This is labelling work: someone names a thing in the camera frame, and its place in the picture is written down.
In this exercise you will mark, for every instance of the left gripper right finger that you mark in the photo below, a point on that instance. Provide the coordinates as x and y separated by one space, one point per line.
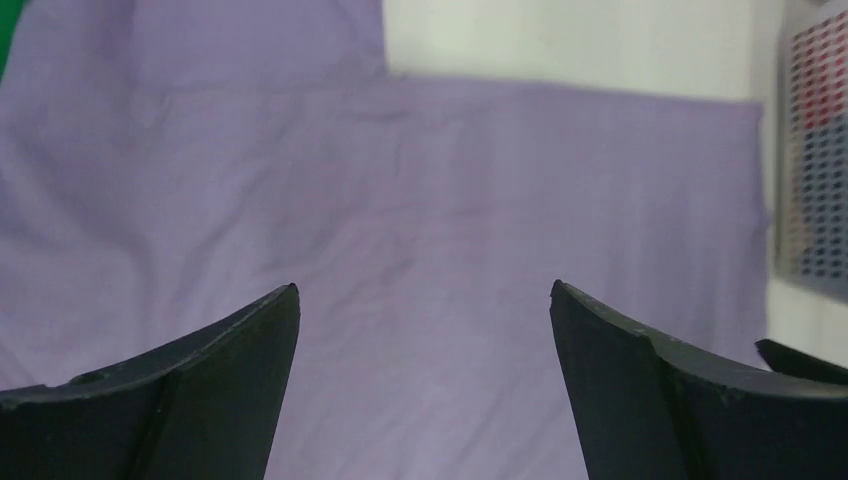
647 405

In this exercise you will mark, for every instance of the purple t shirt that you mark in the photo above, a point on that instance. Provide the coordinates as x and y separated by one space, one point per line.
164 163

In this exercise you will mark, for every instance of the white plastic laundry basket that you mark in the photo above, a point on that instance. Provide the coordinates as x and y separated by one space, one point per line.
811 190

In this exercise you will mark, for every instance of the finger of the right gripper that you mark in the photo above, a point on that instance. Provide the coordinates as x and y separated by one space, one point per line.
789 361

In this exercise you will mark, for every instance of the folded green t shirt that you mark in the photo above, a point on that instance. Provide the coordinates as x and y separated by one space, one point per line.
10 12

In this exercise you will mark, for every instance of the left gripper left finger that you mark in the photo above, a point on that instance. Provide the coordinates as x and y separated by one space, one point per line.
204 406

